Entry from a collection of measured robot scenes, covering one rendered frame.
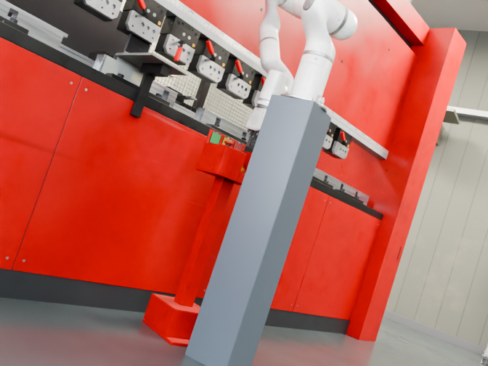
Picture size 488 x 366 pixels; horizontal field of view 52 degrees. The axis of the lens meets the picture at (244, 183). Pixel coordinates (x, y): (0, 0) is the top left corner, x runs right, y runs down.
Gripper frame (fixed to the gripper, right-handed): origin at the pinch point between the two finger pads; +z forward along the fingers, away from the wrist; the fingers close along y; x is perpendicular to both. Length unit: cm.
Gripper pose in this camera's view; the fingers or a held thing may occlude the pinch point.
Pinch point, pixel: (251, 142)
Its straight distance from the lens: 209.5
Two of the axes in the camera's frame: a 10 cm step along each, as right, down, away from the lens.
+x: 7.4, 2.9, 6.0
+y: 5.6, 2.2, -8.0
